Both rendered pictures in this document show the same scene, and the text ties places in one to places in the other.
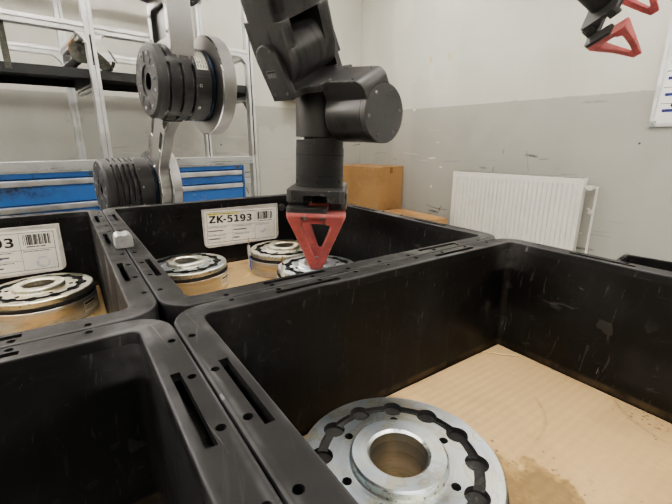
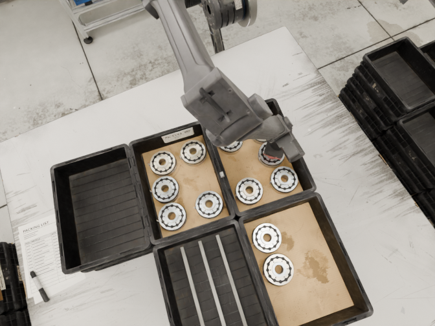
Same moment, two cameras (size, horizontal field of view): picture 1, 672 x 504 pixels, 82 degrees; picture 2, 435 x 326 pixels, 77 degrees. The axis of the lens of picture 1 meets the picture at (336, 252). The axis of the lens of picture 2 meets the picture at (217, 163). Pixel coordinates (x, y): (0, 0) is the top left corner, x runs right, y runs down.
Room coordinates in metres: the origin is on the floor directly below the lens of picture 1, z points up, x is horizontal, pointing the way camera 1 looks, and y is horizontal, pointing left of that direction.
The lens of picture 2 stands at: (0.05, 0.08, 1.87)
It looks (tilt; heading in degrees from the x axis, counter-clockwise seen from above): 70 degrees down; 23
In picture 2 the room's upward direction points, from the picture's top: 7 degrees counter-clockwise
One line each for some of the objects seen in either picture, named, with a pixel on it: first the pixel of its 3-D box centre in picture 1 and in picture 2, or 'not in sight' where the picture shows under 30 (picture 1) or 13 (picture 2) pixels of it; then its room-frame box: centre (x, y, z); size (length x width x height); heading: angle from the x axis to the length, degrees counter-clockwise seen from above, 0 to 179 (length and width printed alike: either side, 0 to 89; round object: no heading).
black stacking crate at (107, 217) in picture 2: not in sight; (105, 207); (0.10, 0.57, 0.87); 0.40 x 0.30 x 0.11; 34
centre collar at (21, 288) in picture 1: (39, 285); (193, 151); (0.40, 0.33, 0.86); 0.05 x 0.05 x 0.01
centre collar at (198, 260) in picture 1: (186, 261); not in sight; (0.49, 0.20, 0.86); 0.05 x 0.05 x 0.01
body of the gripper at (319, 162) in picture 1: (319, 170); (278, 140); (0.48, 0.02, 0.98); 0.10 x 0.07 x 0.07; 177
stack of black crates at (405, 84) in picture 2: not in sight; (385, 94); (1.26, -0.59, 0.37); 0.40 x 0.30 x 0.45; 42
